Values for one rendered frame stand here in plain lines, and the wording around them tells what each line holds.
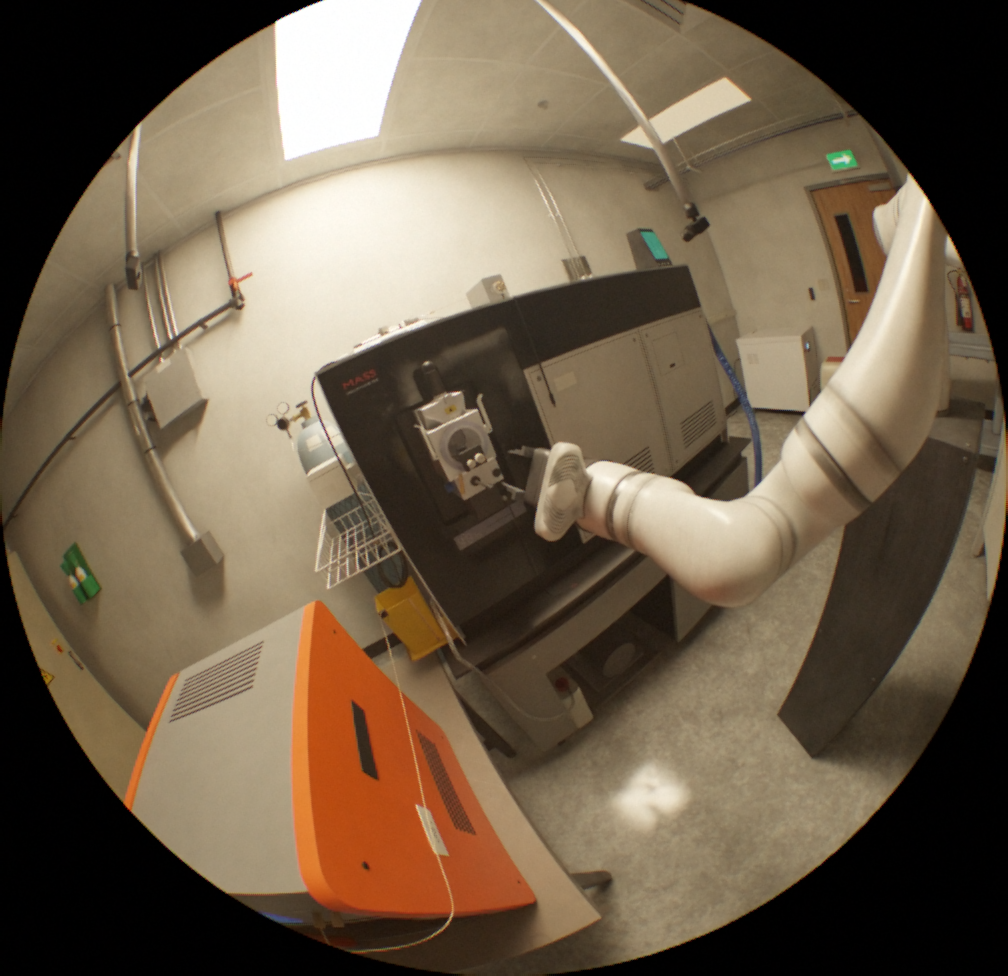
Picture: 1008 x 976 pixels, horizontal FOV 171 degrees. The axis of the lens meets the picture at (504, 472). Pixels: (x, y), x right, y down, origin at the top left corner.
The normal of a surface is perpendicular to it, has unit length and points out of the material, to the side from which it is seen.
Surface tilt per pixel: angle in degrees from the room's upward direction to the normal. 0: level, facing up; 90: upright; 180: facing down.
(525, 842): 0
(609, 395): 90
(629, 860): 0
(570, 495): 93
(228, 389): 90
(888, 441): 81
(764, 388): 90
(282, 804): 0
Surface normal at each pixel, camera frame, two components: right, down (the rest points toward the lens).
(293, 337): 0.43, 0.16
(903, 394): -0.76, 0.25
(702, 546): -0.97, -0.10
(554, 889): -0.36, -0.88
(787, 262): -0.83, 0.46
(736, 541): -0.66, -0.34
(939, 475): -0.92, 0.39
